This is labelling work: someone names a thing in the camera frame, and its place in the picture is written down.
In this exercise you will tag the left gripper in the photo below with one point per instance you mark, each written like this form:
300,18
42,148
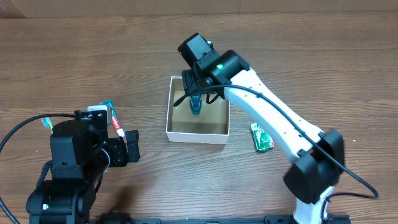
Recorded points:
123,148

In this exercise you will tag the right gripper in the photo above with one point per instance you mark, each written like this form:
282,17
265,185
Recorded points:
189,80

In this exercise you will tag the Colgate toothpaste tube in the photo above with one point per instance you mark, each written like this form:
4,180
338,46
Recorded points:
115,121

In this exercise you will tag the teal mouthwash bottle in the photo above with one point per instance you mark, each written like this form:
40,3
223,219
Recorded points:
195,104

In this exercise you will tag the green white toothbrush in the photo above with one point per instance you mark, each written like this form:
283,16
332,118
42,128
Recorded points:
47,123

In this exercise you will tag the green soap packet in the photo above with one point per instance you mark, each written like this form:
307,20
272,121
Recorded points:
262,140

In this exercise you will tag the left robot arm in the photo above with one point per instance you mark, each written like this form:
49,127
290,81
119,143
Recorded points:
81,152

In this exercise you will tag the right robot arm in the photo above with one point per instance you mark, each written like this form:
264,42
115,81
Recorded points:
317,158

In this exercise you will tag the white cardboard box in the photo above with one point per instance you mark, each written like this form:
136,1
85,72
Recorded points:
211,126

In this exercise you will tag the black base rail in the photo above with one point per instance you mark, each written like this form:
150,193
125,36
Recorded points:
125,218

